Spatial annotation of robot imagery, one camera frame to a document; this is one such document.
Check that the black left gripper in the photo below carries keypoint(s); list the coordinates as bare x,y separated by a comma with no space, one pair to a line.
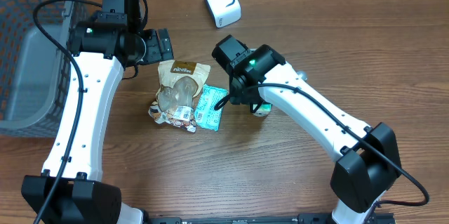
151,53

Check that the beige brown snack bag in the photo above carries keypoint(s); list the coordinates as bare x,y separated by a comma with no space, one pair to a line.
180,82

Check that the teal wipes packet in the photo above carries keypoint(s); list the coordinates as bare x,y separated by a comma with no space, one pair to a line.
205,114

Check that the green lidded white jar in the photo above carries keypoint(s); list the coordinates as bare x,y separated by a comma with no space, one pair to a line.
260,110

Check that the yellow dish soap bottle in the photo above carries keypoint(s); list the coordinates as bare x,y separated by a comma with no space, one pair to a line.
302,75

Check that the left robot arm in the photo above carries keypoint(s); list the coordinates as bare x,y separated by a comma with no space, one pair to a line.
69,188

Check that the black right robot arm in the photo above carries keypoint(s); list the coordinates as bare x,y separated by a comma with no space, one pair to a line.
365,157

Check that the white barcode scanner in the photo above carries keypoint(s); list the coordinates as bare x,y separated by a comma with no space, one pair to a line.
224,12

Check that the grey plastic mesh basket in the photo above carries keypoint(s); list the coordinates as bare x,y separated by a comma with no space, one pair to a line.
34,73

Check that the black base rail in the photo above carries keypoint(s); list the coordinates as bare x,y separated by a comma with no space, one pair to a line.
303,218

